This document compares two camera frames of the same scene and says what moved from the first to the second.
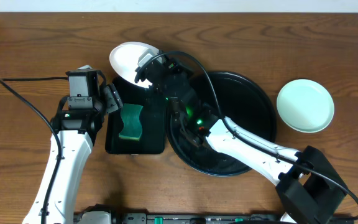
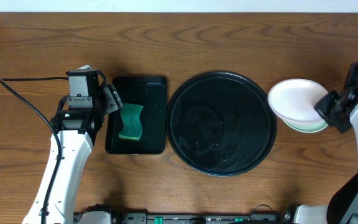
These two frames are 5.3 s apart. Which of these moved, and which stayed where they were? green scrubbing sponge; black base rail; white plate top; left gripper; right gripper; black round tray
Moved: white plate top; right gripper
Stayed: green scrubbing sponge; left gripper; black round tray; black base rail
